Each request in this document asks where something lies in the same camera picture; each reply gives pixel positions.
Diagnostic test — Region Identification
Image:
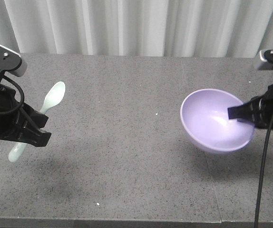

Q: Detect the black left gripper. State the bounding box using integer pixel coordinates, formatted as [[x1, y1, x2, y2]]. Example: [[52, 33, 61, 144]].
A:
[[0, 85, 51, 147]]

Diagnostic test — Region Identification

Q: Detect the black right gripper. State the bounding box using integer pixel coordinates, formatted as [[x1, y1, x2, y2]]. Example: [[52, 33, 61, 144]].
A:
[[227, 84, 273, 130]]

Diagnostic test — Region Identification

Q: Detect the mint green plastic spoon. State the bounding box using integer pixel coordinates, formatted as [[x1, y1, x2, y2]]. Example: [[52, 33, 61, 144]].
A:
[[8, 81, 66, 162]]

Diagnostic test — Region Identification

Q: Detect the lilac plastic bowl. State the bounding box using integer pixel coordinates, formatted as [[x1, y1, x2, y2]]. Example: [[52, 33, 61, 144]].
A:
[[180, 88, 254, 154]]

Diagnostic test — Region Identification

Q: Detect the white pleated curtain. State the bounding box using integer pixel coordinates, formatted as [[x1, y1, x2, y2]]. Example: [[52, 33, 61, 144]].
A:
[[0, 0, 273, 57]]

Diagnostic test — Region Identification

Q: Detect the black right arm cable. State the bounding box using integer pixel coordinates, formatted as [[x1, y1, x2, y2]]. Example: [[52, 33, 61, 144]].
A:
[[253, 68, 273, 228]]

